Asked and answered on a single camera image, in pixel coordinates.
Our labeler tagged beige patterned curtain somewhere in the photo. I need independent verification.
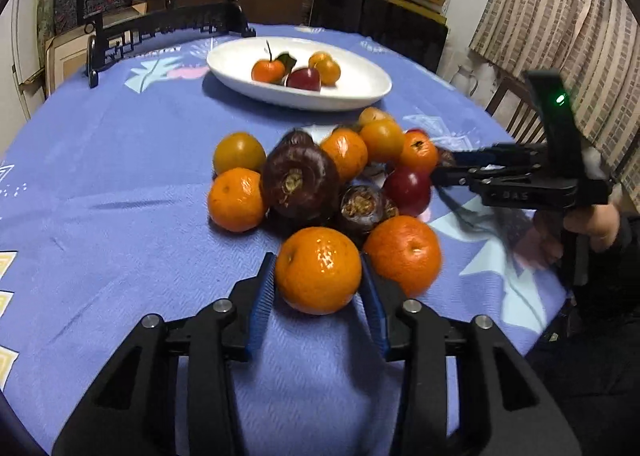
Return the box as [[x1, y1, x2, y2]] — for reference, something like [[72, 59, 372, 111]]
[[469, 0, 640, 187]]

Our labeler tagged blue patterned tablecloth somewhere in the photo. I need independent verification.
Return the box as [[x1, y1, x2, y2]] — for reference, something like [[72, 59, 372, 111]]
[[0, 23, 576, 456]]

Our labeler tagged greenish yellow tangerine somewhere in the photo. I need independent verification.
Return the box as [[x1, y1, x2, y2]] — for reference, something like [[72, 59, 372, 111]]
[[213, 132, 267, 177]]

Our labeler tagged person's right hand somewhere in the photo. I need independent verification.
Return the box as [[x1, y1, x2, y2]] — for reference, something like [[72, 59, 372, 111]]
[[529, 205, 622, 265]]

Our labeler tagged white oval plate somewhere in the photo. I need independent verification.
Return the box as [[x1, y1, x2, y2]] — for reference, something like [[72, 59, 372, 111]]
[[206, 37, 393, 112]]

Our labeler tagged cardboard box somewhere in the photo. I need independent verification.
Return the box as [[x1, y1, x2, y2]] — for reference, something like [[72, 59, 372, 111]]
[[240, 0, 311, 26]]

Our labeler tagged wooden chair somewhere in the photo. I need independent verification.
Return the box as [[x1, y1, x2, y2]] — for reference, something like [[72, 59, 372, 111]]
[[485, 76, 548, 144]]

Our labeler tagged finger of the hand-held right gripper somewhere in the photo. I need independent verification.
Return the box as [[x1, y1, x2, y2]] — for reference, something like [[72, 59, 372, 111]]
[[451, 144, 527, 167], [429, 166, 502, 187]]

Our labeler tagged red plum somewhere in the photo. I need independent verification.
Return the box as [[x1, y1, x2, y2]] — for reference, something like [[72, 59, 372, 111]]
[[382, 167, 432, 217], [285, 67, 321, 91]]

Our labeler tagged smooth yellowish tangerine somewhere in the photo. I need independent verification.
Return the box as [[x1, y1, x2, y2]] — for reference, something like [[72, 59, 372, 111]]
[[357, 107, 396, 127], [359, 119, 406, 165]]

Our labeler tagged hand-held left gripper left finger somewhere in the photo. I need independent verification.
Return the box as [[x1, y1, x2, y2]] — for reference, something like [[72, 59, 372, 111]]
[[52, 252, 277, 456]]

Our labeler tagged small tangerine with dark calyx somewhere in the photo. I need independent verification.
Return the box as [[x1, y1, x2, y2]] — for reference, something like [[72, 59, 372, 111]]
[[398, 130, 440, 174]]

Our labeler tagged wooden picture frame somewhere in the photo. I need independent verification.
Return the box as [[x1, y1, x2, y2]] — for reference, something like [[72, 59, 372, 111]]
[[44, 33, 96, 99]]

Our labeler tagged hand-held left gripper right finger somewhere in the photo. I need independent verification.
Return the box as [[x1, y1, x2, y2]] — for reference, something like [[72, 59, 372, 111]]
[[360, 253, 583, 456]]

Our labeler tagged tangerine with stem and leaf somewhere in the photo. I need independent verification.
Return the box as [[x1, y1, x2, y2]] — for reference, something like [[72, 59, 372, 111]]
[[251, 40, 297, 84]]

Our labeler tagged large dark water chestnut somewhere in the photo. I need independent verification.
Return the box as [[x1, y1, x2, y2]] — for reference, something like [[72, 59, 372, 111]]
[[260, 143, 342, 227]]

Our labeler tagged large orange tangerine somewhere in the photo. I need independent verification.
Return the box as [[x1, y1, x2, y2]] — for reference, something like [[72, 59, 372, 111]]
[[207, 168, 267, 233], [362, 216, 443, 297], [274, 227, 362, 315], [320, 128, 369, 183]]

